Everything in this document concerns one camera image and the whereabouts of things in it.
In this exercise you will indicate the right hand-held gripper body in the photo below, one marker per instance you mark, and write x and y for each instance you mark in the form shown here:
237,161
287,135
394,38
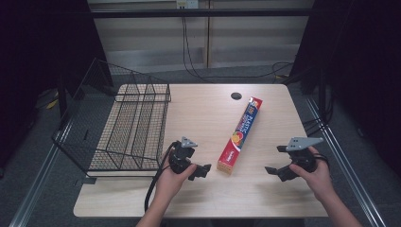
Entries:
301,156

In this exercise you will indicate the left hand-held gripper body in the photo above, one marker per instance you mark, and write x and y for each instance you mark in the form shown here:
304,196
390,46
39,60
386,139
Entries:
180,156

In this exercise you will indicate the long red plastic wrap box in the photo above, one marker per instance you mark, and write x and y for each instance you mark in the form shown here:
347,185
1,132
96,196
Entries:
241,134

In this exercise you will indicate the person's left hand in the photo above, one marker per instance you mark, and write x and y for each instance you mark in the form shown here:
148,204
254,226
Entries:
168,184

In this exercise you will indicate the person's right hand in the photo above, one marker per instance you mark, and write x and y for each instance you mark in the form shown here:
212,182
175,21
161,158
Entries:
318,179

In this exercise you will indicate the dark curtain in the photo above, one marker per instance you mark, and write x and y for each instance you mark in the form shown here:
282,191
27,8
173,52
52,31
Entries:
38,63
362,72

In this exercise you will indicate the aluminium floor rail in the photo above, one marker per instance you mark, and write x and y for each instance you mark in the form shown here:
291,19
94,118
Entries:
343,164
38,186

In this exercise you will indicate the black horizontal frame bar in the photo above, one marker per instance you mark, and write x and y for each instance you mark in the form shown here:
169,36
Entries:
201,13

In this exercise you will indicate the white wall socket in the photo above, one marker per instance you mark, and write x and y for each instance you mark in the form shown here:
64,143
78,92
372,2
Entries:
187,3

